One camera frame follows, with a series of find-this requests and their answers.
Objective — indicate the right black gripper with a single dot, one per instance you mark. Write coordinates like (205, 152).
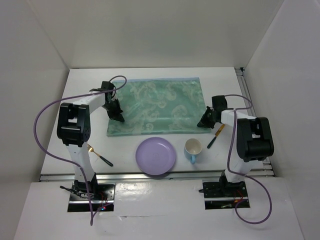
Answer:
(203, 122)

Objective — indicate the front aluminium rail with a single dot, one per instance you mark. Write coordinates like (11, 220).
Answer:
(113, 177)

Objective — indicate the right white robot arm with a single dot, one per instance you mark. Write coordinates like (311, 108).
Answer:
(251, 142)

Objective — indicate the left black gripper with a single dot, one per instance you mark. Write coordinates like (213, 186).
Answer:
(116, 115)

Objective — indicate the aluminium rail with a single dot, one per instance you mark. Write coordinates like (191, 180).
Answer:
(240, 74)
(113, 177)

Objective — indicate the gold fork dark handle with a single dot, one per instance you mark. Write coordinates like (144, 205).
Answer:
(91, 150)

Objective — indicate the light blue mug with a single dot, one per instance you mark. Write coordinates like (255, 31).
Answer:
(192, 149)

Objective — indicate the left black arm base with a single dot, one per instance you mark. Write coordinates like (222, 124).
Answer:
(102, 199)

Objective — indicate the green patterned placemat cloth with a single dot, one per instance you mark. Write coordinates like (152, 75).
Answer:
(159, 106)

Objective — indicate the right aluminium rail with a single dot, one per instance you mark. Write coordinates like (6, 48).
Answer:
(240, 74)

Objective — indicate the purple plastic plate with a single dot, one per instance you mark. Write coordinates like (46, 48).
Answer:
(155, 156)

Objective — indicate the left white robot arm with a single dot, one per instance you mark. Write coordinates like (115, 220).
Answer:
(74, 129)

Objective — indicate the gold knife dark handle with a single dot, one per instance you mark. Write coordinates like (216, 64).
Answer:
(215, 136)

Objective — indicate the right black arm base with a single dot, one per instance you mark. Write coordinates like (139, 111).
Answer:
(221, 194)

